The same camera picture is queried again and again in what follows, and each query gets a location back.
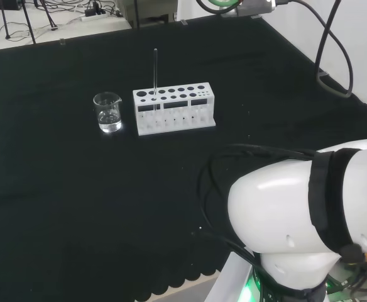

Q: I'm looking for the black tripod leg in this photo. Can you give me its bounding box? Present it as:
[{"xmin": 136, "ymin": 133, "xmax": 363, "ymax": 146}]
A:
[
  {"xmin": 0, "ymin": 0, "xmax": 12, "ymax": 41},
  {"xmin": 22, "ymin": 0, "xmax": 37, "ymax": 45},
  {"xmin": 43, "ymin": 0, "xmax": 59, "ymax": 31}
]

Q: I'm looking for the grey metal stand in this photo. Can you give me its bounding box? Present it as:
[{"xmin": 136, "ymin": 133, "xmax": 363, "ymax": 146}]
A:
[{"xmin": 116, "ymin": 0, "xmax": 178, "ymax": 30}]

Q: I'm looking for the clear glass beaker with water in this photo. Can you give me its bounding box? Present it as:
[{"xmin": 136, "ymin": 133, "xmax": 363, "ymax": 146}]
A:
[{"xmin": 92, "ymin": 91, "xmax": 123, "ymax": 133}]

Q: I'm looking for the green ring light device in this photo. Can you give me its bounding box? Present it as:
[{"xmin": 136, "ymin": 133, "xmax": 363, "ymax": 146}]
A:
[{"xmin": 197, "ymin": 0, "xmax": 277, "ymax": 17}]

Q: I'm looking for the white power strip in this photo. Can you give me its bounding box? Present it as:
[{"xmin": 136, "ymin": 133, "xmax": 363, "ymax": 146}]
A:
[{"xmin": 80, "ymin": 13, "xmax": 107, "ymax": 22}]

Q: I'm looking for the thick black looped cable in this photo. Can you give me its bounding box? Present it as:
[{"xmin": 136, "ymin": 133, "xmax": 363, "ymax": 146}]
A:
[{"xmin": 291, "ymin": 0, "xmax": 354, "ymax": 99}]

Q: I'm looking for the black bench cloth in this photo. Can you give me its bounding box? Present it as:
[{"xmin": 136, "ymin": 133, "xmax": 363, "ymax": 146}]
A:
[{"xmin": 0, "ymin": 13, "xmax": 367, "ymax": 300}]

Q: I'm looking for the clear glass rod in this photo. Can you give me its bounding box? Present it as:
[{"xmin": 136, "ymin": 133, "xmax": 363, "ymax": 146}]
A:
[{"xmin": 152, "ymin": 48, "xmax": 159, "ymax": 113}]

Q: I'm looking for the white test tube rack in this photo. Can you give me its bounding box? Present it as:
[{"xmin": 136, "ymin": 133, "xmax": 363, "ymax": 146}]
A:
[{"xmin": 132, "ymin": 82, "xmax": 217, "ymax": 137}]

